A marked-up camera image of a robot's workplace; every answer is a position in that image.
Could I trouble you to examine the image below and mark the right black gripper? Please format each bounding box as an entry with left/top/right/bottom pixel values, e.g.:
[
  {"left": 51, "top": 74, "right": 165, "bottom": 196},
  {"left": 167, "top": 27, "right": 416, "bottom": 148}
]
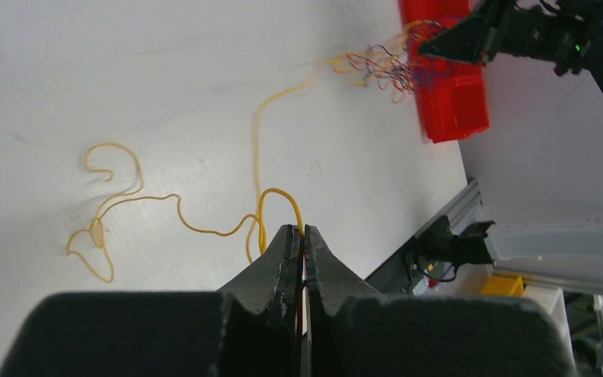
[{"left": 418, "top": 0, "right": 598, "bottom": 65}]

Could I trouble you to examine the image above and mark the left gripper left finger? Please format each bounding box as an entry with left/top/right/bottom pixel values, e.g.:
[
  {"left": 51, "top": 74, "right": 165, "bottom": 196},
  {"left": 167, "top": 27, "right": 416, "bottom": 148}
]
[{"left": 0, "top": 225, "right": 301, "bottom": 376}]

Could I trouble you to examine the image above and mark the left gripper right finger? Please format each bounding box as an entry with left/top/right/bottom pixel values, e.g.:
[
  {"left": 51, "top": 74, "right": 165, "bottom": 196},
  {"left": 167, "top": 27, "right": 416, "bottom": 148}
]
[{"left": 304, "top": 225, "right": 577, "bottom": 376}]

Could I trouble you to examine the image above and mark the orange cable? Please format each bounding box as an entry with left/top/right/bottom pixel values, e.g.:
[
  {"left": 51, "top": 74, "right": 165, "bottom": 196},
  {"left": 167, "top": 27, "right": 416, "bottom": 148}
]
[{"left": 340, "top": 31, "right": 427, "bottom": 104}]

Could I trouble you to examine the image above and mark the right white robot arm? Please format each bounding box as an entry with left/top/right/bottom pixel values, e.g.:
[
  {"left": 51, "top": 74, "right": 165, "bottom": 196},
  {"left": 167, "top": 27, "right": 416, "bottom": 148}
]
[{"left": 418, "top": 0, "right": 603, "bottom": 95}]

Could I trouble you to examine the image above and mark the red plastic bin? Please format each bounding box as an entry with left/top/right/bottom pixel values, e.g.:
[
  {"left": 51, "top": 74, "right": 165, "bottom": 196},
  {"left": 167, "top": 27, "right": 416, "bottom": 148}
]
[{"left": 399, "top": 1, "right": 490, "bottom": 143}]

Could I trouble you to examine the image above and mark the yellow plastic box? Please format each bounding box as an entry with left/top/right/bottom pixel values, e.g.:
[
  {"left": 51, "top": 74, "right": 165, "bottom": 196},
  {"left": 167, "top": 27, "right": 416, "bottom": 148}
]
[{"left": 480, "top": 275, "right": 524, "bottom": 297}]

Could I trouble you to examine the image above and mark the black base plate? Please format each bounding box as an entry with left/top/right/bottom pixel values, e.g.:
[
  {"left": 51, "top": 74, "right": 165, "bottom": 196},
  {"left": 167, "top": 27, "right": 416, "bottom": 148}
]
[{"left": 366, "top": 215, "right": 495, "bottom": 296}]

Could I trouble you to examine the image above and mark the aluminium frame rail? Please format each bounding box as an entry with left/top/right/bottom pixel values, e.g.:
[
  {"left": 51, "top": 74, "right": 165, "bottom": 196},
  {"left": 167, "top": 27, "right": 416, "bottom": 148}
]
[{"left": 420, "top": 179, "right": 603, "bottom": 295}]

